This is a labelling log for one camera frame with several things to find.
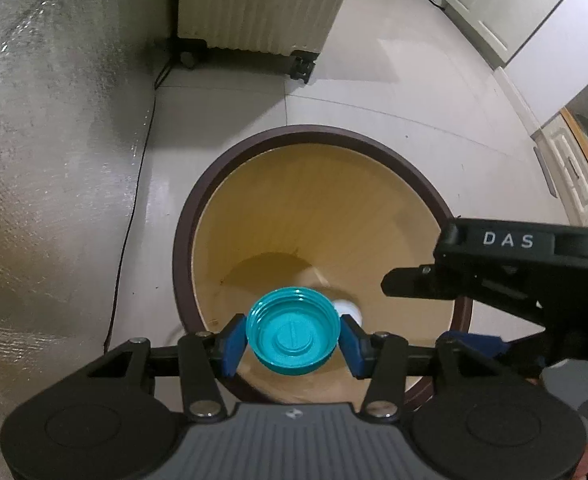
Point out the round brown-rimmed trash bin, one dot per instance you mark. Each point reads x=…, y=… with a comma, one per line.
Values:
x=324, y=210

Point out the white kitchen base cabinet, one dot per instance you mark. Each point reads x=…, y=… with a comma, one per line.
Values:
x=509, y=5

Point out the silver foil sheet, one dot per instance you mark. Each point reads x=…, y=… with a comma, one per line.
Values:
x=33, y=160

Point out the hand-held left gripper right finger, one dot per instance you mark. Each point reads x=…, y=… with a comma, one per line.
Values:
x=353, y=347

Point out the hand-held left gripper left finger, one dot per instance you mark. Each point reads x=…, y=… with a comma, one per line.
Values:
x=233, y=345

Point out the teal plastic lid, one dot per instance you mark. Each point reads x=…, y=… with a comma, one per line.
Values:
x=294, y=335

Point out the small white round object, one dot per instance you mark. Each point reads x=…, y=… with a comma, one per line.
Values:
x=349, y=311

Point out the white panelled cabinet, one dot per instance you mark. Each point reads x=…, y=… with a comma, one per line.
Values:
x=569, y=170

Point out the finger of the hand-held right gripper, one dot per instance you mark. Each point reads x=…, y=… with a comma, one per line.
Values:
x=414, y=282
x=474, y=344

